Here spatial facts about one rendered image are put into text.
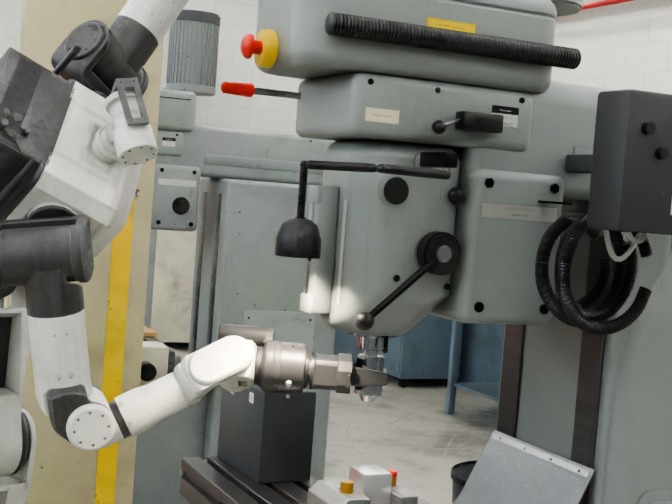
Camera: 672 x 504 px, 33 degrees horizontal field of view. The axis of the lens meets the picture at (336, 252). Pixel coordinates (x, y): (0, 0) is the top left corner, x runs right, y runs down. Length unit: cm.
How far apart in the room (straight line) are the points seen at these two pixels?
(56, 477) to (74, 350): 180
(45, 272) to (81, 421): 24
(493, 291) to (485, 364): 750
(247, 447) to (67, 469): 131
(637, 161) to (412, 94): 36
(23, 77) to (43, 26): 154
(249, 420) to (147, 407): 52
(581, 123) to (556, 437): 57
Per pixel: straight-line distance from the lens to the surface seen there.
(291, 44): 178
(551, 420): 215
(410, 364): 929
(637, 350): 203
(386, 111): 180
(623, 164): 173
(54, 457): 362
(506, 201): 191
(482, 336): 944
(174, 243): 1031
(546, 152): 197
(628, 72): 819
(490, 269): 190
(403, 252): 184
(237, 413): 245
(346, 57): 176
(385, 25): 175
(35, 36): 351
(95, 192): 191
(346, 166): 171
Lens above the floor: 154
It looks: 3 degrees down
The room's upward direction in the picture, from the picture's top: 4 degrees clockwise
